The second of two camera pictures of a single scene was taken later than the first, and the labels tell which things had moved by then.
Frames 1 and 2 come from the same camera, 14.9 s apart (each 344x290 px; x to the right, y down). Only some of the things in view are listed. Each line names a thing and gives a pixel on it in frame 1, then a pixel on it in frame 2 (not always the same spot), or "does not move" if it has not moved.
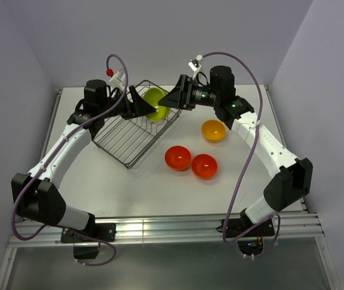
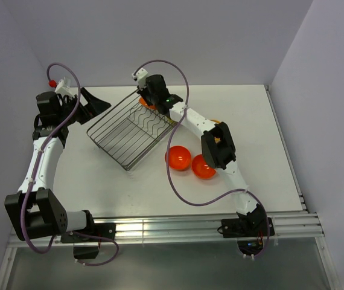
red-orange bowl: [177, 157] does not move
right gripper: [181, 95] → [142, 93]
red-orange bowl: [204, 166] does not move
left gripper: [139, 108] → [94, 107]
